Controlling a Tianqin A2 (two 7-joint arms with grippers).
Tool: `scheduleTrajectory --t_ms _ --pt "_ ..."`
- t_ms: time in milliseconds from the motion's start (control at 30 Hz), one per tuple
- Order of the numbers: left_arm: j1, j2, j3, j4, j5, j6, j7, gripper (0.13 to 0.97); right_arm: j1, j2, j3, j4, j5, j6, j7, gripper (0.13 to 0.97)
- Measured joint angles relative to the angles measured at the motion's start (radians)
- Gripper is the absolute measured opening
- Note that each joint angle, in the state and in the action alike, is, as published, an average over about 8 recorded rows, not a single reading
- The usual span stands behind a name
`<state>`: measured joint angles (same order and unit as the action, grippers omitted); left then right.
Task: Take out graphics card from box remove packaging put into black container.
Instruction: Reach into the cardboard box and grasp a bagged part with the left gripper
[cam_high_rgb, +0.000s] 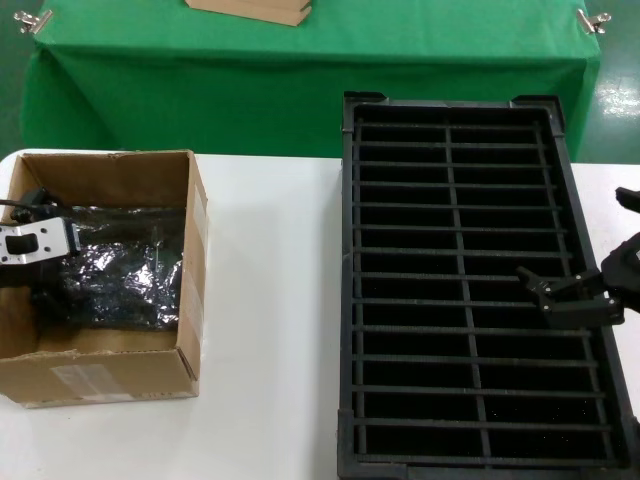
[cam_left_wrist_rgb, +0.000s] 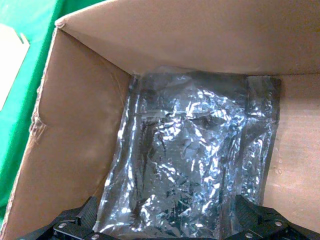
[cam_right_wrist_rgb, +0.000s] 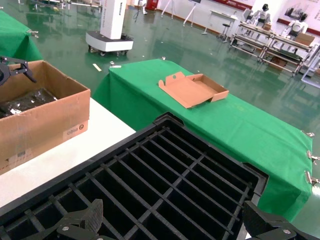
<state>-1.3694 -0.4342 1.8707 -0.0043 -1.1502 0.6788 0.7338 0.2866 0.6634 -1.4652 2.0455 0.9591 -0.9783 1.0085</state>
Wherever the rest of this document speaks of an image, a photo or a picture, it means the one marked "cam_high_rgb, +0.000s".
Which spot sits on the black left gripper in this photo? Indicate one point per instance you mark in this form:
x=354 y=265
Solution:
x=30 y=280

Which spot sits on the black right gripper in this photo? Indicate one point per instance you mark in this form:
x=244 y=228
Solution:
x=622 y=265

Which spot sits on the clear antistatic plastic bag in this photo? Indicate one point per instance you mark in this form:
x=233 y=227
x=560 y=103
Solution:
x=130 y=280

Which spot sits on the open brown cardboard box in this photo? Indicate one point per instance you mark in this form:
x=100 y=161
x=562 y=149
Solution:
x=125 y=375

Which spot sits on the black slotted plastic crate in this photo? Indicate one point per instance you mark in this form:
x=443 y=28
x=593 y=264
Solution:
x=407 y=240

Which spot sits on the silver binder clip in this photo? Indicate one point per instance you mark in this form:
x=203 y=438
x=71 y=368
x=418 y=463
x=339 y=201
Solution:
x=592 y=21
x=30 y=21

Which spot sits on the green tablecloth with carton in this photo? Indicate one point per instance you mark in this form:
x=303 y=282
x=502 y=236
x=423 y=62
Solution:
x=250 y=75

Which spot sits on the flat open cardboard carton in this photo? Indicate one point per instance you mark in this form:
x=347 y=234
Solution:
x=260 y=11

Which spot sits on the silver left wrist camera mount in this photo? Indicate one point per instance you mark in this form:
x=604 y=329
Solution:
x=50 y=240

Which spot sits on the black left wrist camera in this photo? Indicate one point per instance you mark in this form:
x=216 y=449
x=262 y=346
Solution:
x=71 y=239

